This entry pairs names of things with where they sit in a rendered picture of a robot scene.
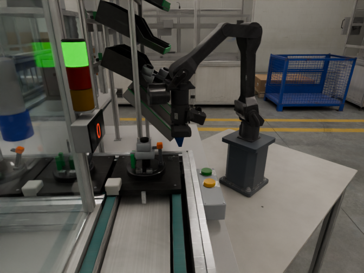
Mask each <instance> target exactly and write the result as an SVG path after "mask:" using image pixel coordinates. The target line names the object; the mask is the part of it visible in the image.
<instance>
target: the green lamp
mask: <svg viewBox="0 0 364 273"><path fill-rule="evenodd" d="M61 45H62V51H63V57H64V62H65V66H66V67H83V66H88V65H89V64H88V56H87V49H86V43H85V42H62V43H61Z"/></svg>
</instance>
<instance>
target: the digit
mask: <svg viewBox="0 0 364 273"><path fill-rule="evenodd" d="M94 125H95V132H96V139H97V144H98V143H99V141H100V140H101V138H102V132H101V124H100V117H99V116H98V117H97V118H96V120H95V121H94Z"/></svg>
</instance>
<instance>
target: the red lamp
mask: <svg viewBox="0 0 364 273"><path fill-rule="evenodd" d="M66 72H67V78H68V83H69V89H71V90H83V89H89V88H91V87H92V83H91V78H90V71H89V66H83V67H66Z"/></svg>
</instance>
